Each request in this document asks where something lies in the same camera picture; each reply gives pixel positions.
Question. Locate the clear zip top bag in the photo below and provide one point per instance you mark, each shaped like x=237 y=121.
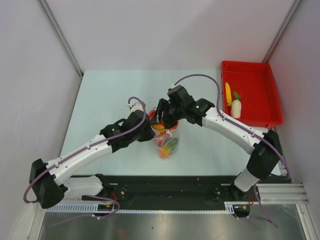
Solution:
x=161 y=137

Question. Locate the orange red fake mango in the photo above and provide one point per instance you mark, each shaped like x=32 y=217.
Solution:
x=160 y=127

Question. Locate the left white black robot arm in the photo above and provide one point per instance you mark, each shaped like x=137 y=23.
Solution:
x=52 y=181

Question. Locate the aluminium frame rail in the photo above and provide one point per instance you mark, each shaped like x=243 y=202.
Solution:
x=282 y=193

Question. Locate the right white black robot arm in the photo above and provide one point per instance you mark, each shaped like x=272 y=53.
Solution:
x=263 y=147

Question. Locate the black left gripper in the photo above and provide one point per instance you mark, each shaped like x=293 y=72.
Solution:
x=150 y=133

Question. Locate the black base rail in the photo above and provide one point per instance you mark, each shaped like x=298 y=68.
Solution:
x=172 y=193

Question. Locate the red plastic tray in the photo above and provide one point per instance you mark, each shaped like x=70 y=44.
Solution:
x=256 y=85

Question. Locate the orange fake pear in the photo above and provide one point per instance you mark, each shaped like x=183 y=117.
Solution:
x=165 y=152

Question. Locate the green orange fake fruit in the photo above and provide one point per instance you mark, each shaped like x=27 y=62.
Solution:
x=171 y=144

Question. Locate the white fake radish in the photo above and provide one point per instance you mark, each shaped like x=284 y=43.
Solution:
x=236 y=106

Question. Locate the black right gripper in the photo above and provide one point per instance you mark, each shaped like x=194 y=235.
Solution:
x=163 y=106

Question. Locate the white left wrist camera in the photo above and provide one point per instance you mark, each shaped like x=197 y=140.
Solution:
x=135 y=107

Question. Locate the yellow fake banana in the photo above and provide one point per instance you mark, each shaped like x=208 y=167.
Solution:
x=228 y=94

